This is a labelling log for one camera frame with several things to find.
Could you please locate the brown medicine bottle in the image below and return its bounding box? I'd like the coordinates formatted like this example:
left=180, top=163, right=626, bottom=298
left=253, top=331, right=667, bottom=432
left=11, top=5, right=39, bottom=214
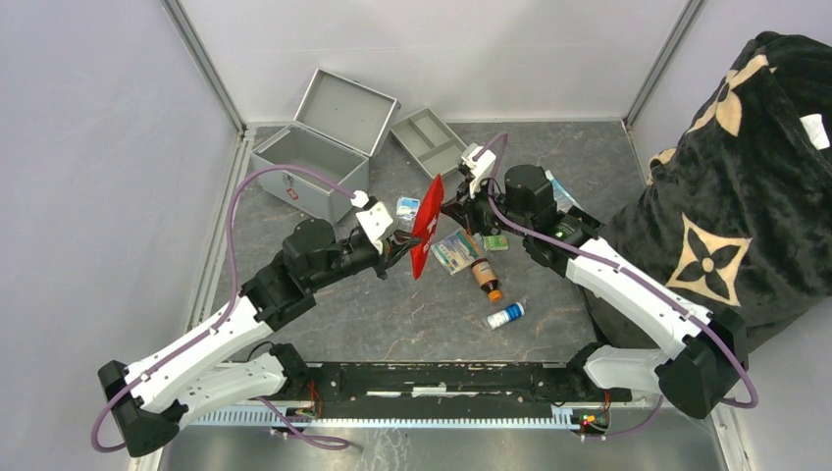
left=471, top=258, right=503, bottom=302

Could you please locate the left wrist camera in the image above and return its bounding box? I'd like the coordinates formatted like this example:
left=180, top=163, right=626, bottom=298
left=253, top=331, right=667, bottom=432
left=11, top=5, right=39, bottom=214
left=350, top=190, right=396, bottom=254

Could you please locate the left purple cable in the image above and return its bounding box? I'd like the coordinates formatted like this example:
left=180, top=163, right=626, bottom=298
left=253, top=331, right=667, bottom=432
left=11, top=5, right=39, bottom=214
left=90, top=163, right=365, bottom=454

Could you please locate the white blue small bottle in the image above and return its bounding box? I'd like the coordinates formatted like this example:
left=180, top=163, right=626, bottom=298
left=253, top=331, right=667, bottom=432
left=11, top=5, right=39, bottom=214
left=486, top=302, right=525, bottom=330

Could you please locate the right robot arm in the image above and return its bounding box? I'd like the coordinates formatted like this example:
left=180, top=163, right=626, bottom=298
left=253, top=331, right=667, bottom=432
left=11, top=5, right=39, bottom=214
left=442, top=163, right=758, bottom=419

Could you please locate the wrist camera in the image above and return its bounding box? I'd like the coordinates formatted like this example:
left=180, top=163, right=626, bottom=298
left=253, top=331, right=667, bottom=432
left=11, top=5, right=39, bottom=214
left=350, top=190, right=396, bottom=254
left=461, top=143, right=496, bottom=198

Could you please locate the blue plasters bag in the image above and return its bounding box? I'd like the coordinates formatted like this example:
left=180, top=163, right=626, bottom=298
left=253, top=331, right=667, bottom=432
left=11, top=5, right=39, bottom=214
left=395, top=196, right=421, bottom=224

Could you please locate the bandage box packet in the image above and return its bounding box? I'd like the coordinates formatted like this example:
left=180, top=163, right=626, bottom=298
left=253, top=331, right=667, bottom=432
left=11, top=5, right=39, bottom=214
left=431, top=229, right=482, bottom=275

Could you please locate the grey metal case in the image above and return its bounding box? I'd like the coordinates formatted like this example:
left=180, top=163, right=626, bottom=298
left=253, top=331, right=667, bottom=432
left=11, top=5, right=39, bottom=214
left=250, top=69, right=400, bottom=224

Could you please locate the blue white gauze packet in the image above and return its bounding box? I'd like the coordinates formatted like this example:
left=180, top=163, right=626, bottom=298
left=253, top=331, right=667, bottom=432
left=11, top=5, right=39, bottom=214
left=545, top=170, right=581, bottom=212

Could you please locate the red first aid pouch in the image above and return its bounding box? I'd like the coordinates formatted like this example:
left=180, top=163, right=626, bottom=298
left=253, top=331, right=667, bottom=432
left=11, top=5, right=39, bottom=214
left=410, top=175, right=444, bottom=280

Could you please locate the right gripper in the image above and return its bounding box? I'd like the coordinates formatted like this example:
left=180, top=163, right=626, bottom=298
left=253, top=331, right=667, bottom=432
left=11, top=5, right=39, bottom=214
left=442, top=169, right=532, bottom=236

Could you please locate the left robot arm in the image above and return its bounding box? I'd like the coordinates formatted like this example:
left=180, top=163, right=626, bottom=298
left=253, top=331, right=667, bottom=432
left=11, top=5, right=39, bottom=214
left=91, top=219, right=422, bottom=457

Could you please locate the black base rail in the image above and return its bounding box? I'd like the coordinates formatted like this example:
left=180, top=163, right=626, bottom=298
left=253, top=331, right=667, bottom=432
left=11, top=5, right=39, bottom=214
left=273, top=361, right=633, bottom=420

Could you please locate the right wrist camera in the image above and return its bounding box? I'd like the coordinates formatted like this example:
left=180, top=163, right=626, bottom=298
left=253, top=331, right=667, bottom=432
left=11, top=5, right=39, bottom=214
left=461, top=143, right=496, bottom=198

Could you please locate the black floral blanket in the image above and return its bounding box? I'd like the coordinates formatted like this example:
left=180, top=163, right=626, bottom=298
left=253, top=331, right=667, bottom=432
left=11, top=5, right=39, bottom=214
left=599, top=31, right=831, bottom=349

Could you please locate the green small box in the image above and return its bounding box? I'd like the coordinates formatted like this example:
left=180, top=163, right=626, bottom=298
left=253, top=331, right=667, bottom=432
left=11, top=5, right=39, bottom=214
left=483, top=235, right=509, bottom=251

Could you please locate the grey divider tray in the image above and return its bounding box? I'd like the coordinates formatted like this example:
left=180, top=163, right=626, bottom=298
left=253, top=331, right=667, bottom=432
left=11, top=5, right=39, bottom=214
left=390, top=108, right=467, bottom=179

